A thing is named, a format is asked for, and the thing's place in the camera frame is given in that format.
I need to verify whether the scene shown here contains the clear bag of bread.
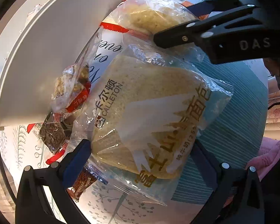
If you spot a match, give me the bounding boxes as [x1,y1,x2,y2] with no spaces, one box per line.
[100,0,197,40]

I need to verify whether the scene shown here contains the Calleton bread loaf bag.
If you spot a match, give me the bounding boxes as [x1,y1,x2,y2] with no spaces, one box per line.
[71,39,233,205]

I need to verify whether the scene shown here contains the brown chocolate snack packet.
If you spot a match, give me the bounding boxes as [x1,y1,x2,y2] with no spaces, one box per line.
[67,168,97,202]

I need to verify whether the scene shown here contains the pink blanket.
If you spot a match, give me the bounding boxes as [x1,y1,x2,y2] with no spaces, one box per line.
[246,137,280,180]

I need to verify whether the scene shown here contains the dark brown snack packet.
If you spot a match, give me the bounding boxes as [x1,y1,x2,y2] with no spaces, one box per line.
[39,112,73,154]

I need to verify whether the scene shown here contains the small red clear snack packet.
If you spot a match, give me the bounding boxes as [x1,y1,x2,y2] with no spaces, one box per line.
[50,64,91,121]

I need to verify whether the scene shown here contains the white plastic storage bin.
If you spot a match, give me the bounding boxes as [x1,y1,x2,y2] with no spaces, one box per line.
[0,0,122,128]

